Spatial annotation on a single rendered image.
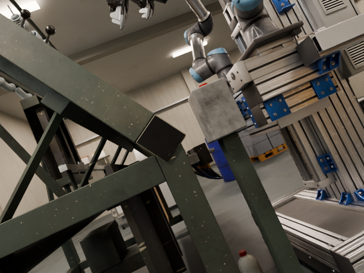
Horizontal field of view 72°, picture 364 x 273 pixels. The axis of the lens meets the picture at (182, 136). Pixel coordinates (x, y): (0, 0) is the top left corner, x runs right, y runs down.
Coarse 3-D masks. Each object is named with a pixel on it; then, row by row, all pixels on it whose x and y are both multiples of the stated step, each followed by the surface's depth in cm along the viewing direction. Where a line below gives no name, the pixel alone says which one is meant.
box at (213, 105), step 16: (224, 80) 82; (192, 96) 82; (208, 96) 80; (224, 96) 81; (208, 112) 80; (224, 112) 80; (240, 112) 81; (208, 128) 80; (224, 128) 80; (240, 128) 80
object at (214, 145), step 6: (210, 144) 453; (216, 144) 443; (216, 150) 446; (216, 156) 450; (222, 156) 441; (216, 162) 459; (222, 162) 444; (222, 168) 448; (228, 168) 439; (222, 174) 455; (228, 174) 441; (228, 180) 445
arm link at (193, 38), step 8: (192, 32) 180; (200, 32) 181; (192, 40) 178; (200, 40) 178; (192, 48) 175; (200, 48) 171; (200, 56) 165; (192, 64) 165; (200, 64) 158; (192, 72) 160; (200, 72) 158; (208, 72) 157; (200, 80) 162
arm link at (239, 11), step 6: (234, 0) 91; (240, 0) 90; (246, 0) 90; (252, 0) 89; (258, 0) 90; (234, 6) 98; (240, 6) 93; (246, 6) 92; (252, 6) 92; (258, 6) 95; (240, 12) 98; (246, 12) 96; (252, 12) 97
